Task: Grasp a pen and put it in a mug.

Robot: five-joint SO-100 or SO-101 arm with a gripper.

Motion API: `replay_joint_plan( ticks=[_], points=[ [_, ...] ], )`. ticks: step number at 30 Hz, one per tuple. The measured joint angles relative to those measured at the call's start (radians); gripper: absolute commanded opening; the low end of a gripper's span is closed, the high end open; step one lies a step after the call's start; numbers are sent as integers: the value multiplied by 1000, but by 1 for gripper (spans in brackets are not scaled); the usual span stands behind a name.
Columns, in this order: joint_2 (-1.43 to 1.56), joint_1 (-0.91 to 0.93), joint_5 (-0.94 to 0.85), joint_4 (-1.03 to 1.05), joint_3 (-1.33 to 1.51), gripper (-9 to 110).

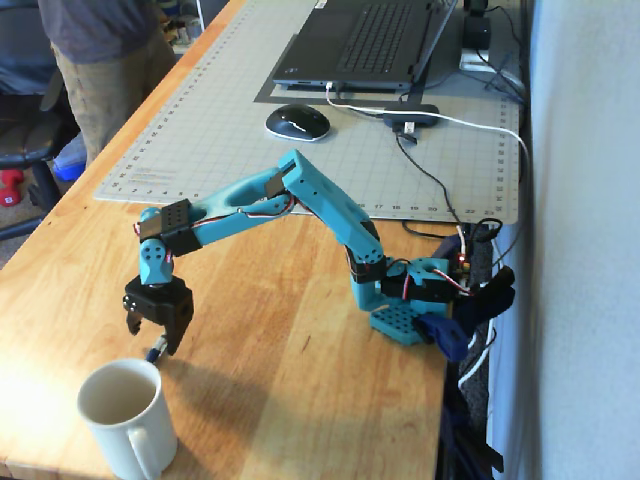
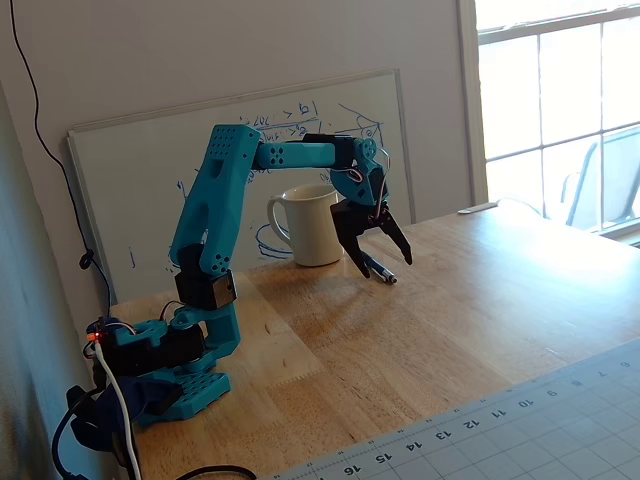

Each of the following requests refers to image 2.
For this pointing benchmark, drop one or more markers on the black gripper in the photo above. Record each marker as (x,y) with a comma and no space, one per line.
(353,218)

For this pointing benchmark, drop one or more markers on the dark blue pen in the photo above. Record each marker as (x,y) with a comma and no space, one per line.
(382,272)

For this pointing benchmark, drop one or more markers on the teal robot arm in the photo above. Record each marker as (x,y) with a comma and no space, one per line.
(210,200)

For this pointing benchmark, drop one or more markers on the white ceramic mug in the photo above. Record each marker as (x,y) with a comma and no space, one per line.
(312,230)

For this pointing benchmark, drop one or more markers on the white whiteboard with scribbles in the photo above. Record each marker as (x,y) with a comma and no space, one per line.
(150,165)

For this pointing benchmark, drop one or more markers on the grey gridded cutting mat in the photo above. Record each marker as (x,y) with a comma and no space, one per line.
(525,435)

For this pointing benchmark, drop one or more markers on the outdoor patio chair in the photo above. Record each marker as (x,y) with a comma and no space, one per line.
(615,175)

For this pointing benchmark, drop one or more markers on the white framed window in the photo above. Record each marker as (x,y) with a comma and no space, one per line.
(570,75)

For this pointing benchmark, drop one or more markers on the blue and black clamp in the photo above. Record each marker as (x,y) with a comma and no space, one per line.
(115,410)

